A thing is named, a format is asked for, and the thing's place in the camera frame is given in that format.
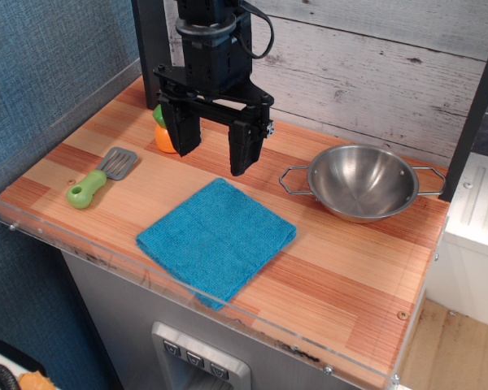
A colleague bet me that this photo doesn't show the blue folded cloth napkin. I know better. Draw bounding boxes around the blue folded cloth napkin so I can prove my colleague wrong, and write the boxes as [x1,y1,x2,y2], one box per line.
[137,178,297,310]

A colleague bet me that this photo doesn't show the yellow orange object corner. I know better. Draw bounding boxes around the yellow orange object corner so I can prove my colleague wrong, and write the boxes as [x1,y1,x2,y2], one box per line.
[18,371,58,390]

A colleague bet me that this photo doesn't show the orange toy carrot green top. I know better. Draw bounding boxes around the orange toy carrot green top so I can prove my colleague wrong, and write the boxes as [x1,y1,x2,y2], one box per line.
[152,105,176,154]

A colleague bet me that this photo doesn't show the clear acrylic table guard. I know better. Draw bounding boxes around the clear acrylic table guard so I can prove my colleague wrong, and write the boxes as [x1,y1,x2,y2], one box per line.
[0,60,448,389]

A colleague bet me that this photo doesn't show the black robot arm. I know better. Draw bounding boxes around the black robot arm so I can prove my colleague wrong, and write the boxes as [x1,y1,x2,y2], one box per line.
[154,1,274,176]

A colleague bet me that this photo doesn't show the black vertical post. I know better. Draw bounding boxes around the black vertical post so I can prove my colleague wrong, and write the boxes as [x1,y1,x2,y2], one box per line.
[131,0,171,110]

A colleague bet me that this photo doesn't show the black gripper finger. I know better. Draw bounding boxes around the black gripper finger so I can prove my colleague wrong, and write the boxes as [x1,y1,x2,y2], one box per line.
[159,93,201,157]
[229,120,264,176]

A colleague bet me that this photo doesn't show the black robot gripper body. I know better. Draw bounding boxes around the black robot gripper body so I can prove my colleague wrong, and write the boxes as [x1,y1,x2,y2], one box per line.
[155,18,274,138]

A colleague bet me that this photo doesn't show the black braided cable bundle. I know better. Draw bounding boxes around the black braided cable bundle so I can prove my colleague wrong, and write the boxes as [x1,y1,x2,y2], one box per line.
[0,362,22,390]

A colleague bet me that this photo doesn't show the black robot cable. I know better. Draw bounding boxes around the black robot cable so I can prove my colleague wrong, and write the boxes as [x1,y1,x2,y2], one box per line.
[232,0,275,60]

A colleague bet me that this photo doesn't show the grey toy fridge dispenser panel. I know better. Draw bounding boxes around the grey toy fridge dispenser panel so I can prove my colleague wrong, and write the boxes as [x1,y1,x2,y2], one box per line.
[151,321,252,389]

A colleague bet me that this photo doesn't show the stainless steel bowl with handles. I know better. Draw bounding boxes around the stainless steel bowl with handles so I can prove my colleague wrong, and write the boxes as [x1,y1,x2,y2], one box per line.
[279,144,447,223]

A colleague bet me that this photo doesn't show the green handled grey spatula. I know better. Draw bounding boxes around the green handled grey spatula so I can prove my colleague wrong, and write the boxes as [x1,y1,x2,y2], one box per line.
[66,146,137,210]

